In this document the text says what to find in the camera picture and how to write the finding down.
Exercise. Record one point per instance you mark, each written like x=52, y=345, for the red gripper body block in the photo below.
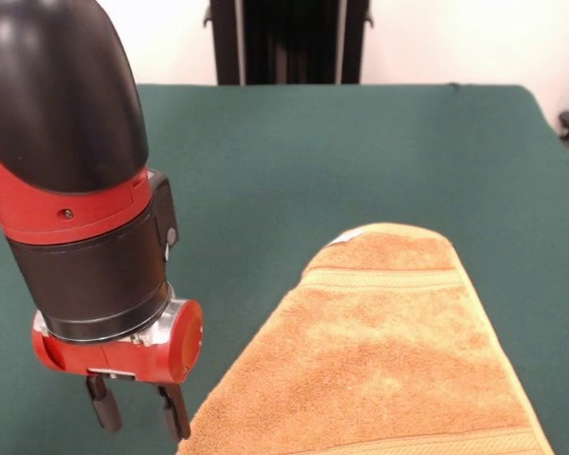
x=137, y=360

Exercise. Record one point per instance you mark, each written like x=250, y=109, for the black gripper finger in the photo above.
x=106, y=407
x=174, y=412

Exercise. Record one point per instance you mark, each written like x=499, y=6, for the tan terry towel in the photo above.
x=384, y=355

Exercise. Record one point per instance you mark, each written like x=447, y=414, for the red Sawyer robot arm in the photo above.
x=76, y=142

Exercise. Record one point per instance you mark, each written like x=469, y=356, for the dark green table cloth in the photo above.
x=360, y=166

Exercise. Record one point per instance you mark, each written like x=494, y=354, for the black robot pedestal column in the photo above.
x=289, y=42

